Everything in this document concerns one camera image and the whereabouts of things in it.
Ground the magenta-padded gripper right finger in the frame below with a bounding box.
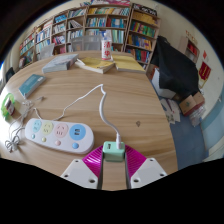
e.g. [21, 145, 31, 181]
[123, 146, 168, 190]

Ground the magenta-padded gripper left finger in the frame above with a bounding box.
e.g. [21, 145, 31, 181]
[60, 145, 107, 190]

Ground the mint green charger block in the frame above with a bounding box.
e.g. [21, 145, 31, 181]
[102, 141, 126, 163]

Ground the white pastel power strip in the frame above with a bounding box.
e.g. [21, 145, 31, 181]
[24, 117, 95, 155]

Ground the white papers pile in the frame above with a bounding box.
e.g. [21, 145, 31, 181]
[159, 98, 183, 124]

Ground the brown cardboard box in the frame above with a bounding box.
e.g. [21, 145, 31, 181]
[179, 91, 206, 117]

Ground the small jar with red label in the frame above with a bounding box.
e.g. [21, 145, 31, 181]
[4, 99, 16, 116]

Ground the teal book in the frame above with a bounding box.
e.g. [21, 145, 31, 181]
[18, 73, 47, 98]

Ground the black cloth cover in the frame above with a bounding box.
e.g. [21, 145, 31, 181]
[149, 35, 201, 101]

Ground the yellow open book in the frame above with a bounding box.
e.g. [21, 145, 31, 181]
[74, 56, 116, 75]

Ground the yellow closed book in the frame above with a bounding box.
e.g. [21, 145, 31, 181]
[111, 53, 147, 74]

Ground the grey book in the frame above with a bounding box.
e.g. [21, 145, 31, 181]
[41, 53, 80, 74]

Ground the dark office chair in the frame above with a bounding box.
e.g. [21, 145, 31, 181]
[4, 67, 16, 83]

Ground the grey mesh chair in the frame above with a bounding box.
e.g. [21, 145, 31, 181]
[70, 34, 103, 53]
[39, 43, 56, 61]

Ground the clear bottle with red label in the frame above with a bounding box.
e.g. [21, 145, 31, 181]
[100, 30, 113, 62]

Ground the wooden bookshelf unit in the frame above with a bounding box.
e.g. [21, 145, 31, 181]
[16, 0, 162, 69]

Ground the white charger cable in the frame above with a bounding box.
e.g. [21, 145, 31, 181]
[53, 83, 125, 149]

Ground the white power strip cord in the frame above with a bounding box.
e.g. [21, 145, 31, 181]
[3, 99, 39, 154]

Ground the short white cable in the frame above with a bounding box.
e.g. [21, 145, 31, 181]
[20, 95, 46, 105]

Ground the red wall hanging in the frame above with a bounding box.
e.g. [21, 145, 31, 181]
[198, 61, 212, 81]

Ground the small wooden wall shelf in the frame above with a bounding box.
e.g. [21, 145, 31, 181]
[179, 34, 201, 64]

